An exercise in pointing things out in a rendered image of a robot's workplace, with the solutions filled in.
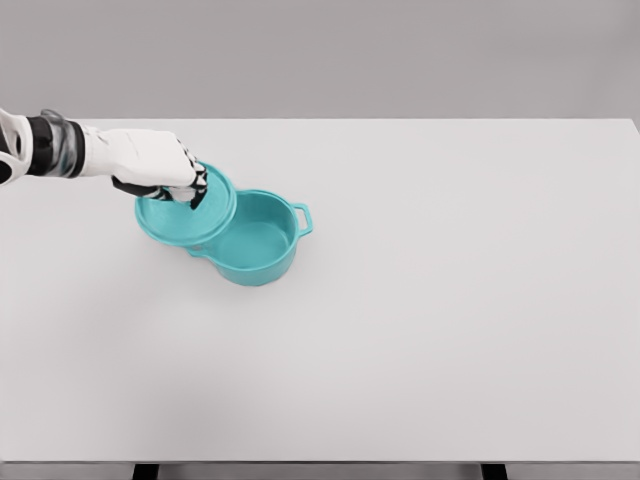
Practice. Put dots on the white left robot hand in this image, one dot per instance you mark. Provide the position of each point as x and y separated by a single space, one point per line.
155 157

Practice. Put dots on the teal pot lid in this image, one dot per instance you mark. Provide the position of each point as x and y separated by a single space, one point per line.
185 220

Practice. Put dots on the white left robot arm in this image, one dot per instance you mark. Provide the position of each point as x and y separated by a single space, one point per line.
50 145

